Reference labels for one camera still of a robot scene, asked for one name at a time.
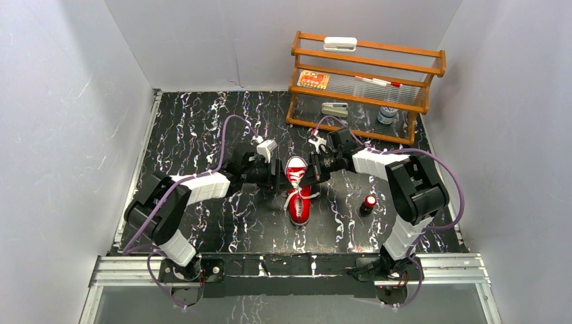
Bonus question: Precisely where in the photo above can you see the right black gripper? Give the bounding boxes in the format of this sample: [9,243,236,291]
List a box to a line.
[299,150,343,186]

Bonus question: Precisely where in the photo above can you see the red canvas sneaker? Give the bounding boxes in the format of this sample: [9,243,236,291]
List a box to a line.
[284,157,311,226]

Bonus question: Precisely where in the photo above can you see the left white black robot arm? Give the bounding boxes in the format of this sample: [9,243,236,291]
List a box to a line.
[123,140,293,281]

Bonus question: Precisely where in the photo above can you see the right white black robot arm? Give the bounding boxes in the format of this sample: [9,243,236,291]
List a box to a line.
[285,128,449,279]

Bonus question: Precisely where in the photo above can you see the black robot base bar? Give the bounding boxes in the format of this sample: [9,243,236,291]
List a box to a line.
[159,252,420,299]

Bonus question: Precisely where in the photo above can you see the small red capped bottle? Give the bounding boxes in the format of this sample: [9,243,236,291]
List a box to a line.
[360,194,377,216]

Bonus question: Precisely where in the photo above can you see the white stapler on lower shelf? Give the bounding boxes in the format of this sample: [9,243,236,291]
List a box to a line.
[321,103,349,118]

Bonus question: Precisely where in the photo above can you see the white stapler on shelf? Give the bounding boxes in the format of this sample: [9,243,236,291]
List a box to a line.
[323,36,358,53]
[321,103,349,118]

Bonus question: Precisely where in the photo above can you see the orange patterned card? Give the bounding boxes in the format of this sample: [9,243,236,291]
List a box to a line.
[296,70,330,90]

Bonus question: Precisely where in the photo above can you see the orange wooden shelf rack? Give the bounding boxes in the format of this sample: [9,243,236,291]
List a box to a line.
[286,31,447,145]

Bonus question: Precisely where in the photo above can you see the red white marker pen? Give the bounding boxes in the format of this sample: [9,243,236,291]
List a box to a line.
[355,76,402,88]

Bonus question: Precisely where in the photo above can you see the white stapler on top shelf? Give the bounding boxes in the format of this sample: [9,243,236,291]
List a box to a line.
[323,36,358,53]

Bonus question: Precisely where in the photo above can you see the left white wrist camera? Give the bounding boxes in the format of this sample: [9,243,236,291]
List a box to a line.
[254,136,278,163]

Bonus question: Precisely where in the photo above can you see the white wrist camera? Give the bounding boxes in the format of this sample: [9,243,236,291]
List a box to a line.
[308,129,327,153]
[254,136,278,163]

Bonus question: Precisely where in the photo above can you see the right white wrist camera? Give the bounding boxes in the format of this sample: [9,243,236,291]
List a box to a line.
[308,129,327,153]

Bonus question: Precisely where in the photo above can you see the aluminium frame rail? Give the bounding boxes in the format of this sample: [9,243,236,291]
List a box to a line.
[90,253,490,286]

